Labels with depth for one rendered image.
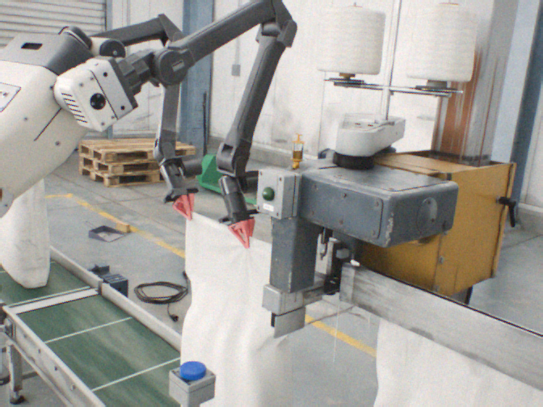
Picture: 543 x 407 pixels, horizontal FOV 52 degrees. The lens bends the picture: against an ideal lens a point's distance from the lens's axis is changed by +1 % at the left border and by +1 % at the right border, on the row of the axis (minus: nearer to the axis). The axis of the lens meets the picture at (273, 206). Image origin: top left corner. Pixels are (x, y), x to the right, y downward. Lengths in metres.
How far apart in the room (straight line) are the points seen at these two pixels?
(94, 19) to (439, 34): 8.14
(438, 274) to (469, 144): 0.34
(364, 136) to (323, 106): 6.81
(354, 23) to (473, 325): 0.74
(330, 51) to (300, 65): 6.90
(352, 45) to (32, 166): 0.81
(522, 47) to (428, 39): 4.78
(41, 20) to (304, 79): 3.79
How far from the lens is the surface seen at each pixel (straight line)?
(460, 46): 1.27
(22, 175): 1.42
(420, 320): 1.20
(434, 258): 1.30
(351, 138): 1.18
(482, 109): 1.47
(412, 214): 1.05
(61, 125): 1.38
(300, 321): 1.28
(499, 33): 1.49
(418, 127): 7.05
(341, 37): 1.40
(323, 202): 1.08
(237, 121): 1.51
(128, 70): 1.27
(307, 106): 8.19
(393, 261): 1.37
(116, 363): 2.29
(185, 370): 1.32
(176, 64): 1.32
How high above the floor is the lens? 1.54
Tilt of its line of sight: 15 degrees down
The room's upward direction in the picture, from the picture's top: 4 degrees clockwise
